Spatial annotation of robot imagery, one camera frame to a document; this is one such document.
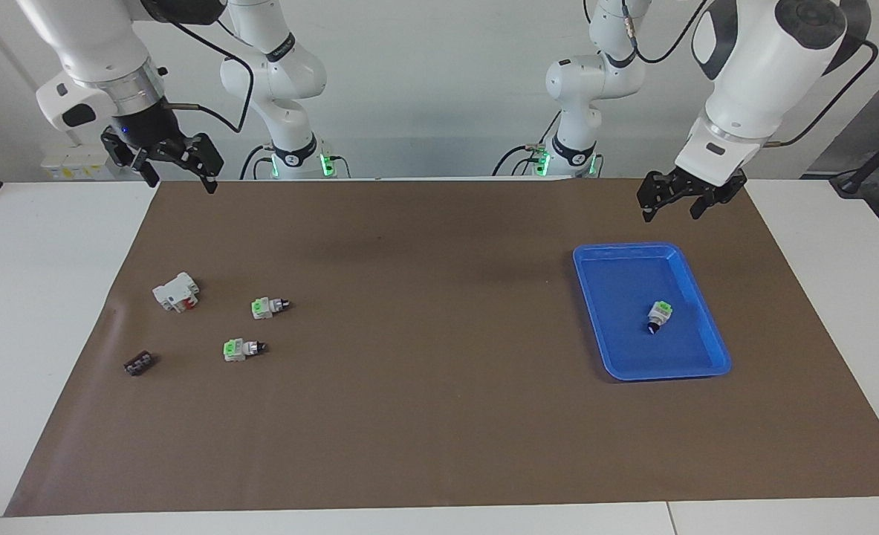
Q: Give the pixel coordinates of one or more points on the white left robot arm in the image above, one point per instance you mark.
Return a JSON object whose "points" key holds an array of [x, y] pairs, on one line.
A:
{"points": [[751, 74]]}

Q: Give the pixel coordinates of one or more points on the black stand pole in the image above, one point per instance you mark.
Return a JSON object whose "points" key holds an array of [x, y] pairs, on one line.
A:
{"points": [[874, 160]]}

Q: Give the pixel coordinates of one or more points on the brown table mat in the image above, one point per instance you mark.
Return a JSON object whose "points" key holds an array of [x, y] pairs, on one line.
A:
{"points": [[424, 386]]}

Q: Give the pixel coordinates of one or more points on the green and grey rotary switch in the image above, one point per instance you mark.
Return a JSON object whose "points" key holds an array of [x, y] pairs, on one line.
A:
{"points": [[660, 313], [264, 307], [237, 349]]}

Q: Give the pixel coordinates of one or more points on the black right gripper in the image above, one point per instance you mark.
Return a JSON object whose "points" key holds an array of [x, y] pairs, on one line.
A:
{"points": [[148, 130]]}

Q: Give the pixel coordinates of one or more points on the blue plastic tray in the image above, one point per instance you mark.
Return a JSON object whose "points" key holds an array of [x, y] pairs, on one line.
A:
{"points": [[625, 334]]}

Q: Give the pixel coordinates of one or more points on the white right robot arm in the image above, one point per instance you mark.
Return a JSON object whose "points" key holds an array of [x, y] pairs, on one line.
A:
{"points": [[90, 44]]}

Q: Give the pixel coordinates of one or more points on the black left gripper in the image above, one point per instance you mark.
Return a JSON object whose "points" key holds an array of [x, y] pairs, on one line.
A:
{"points": [[706, 190]]}

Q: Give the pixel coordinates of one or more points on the small black electronic component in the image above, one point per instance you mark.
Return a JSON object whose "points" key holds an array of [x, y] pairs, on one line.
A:
{"points": [[139, 363]]}

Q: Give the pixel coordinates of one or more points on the white circuit breaker red lever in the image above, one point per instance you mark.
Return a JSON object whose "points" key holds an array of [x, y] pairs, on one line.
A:
{"points": [[173, 291]]}

